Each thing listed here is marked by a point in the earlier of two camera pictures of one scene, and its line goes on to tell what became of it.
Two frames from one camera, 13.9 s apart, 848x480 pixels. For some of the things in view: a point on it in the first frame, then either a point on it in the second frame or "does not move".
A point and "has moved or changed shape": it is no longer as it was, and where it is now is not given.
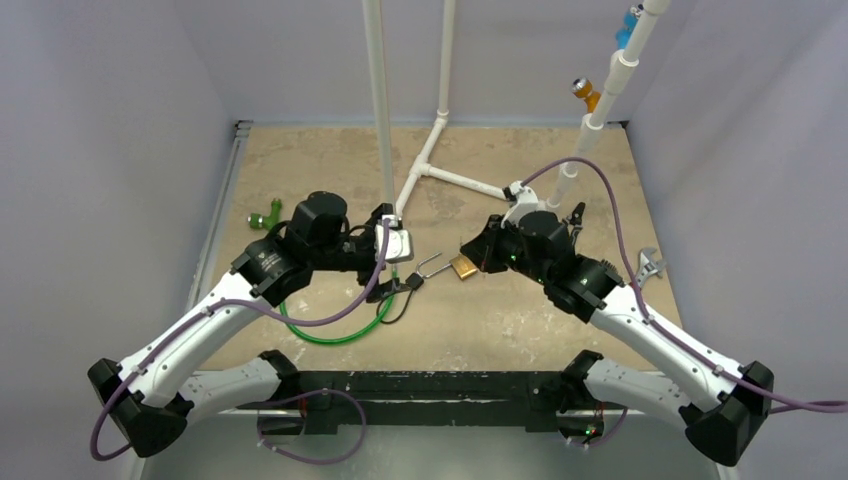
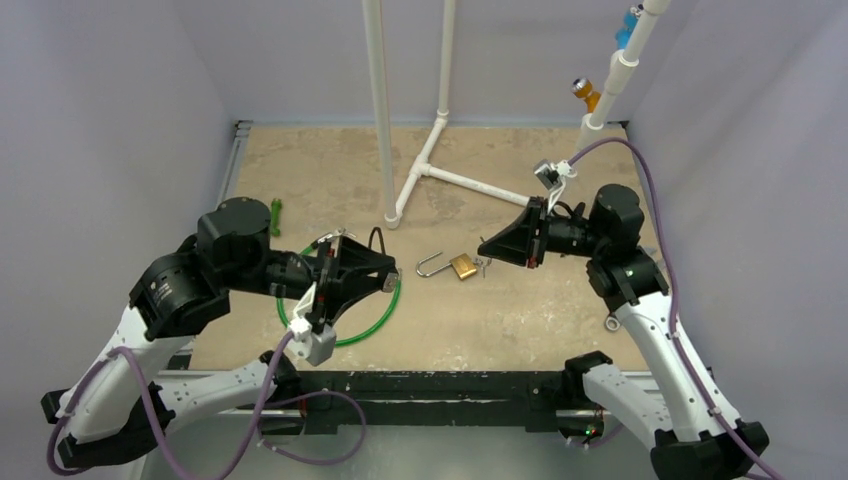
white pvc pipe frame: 424,165 does not move
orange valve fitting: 582,88 does not move
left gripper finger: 382,210 -> 358,257
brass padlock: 462,267 does not move
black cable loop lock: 414,281 has moved or changed shape
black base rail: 529,399 does not move
